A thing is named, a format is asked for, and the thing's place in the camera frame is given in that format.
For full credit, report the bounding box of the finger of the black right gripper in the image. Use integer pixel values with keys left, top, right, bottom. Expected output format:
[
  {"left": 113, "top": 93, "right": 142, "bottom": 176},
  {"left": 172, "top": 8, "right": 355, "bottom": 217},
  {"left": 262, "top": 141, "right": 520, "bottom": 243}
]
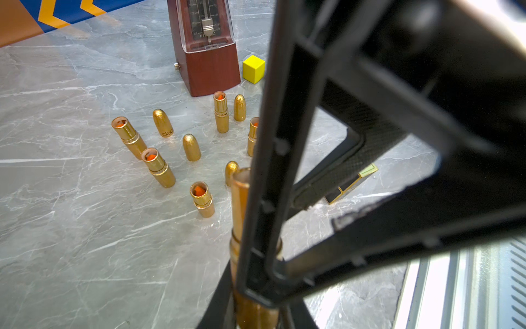
[{"left": 236, "top": 1, "right": 525, "bottom": 308}]

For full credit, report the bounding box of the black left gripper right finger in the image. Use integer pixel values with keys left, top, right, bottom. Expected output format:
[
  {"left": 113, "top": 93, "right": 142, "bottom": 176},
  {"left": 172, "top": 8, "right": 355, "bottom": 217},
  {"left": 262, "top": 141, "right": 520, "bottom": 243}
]
[{"left": 279, "top": 299, "right": 319, "bottom": 329}]

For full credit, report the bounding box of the gold bullet lipstick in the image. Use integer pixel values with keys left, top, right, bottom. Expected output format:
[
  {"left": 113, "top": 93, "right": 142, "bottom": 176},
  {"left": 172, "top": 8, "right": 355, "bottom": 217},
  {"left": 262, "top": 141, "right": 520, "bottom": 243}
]
[
  {"left": 247, "top": 117, "right": 260, "bottom": 157},
  {"left": 141, "top": 148, "right": 176, "bottom": 189},
  {"left": 229, "top": 167, "right": 284, "bottom": 329},
  {"left": 213, "top": 91, "right": 229, "bottom": 134},
  {"left": 111, "top": 117, "right": 147, "bottom": 160}
]

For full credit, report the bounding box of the yellow small block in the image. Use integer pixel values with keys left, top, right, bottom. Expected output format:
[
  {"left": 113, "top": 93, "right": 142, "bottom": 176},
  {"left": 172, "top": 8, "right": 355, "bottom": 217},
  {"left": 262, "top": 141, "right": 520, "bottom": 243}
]
[{"left": 242, "top": 56, "right": 266, "bottom": 84}]

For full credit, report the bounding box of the gold lipstick cap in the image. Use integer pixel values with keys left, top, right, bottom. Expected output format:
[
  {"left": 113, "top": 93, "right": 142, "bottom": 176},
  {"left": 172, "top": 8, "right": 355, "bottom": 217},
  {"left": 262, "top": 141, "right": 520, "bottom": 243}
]
[
  {"left": 182, "top": 134, "right": 201, "bottom": 162},
  {"left": 234, "top": 94, "right": 247, "bottom": 122},
  {"left": 152, "top": 108, "right": 173, "bottom": 138},
  {"left": 225, "top": 160, "right": 239, "bottom": 187}
]

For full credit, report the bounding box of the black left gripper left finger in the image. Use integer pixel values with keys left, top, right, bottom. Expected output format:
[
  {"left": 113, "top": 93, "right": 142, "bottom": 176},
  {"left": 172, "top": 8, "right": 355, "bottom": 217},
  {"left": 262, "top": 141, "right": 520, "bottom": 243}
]
[{"left": 196, "top": 263, "right": 234, "bottom": 329}]

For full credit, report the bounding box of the dark red wooden metronome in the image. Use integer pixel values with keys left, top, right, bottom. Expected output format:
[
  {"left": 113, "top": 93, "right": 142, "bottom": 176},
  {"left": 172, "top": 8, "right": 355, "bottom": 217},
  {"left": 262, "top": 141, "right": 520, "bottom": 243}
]
[{"left": 167, "top": 0, "right": 241, "bottom": 97}]

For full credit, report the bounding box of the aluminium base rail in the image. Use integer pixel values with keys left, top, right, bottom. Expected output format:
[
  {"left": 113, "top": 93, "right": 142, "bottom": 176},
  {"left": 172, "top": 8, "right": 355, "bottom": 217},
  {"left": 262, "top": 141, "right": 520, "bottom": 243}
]
[{"left": 393, "top": 234, "right": 525, "bottom": 328}]

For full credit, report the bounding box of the black gold square lipstick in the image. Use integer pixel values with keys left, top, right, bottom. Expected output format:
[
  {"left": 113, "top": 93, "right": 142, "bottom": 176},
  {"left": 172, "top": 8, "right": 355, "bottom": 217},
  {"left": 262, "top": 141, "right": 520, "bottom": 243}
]
[{"left": 325, "top": 163, "right": 378, "bottom": 205}]

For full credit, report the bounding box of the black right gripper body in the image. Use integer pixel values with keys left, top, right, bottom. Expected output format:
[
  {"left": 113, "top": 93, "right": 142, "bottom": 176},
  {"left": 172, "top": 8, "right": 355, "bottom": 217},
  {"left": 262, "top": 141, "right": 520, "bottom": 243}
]
[{"left": 312, "top": 1, "right": 525, "bottom": 173}]

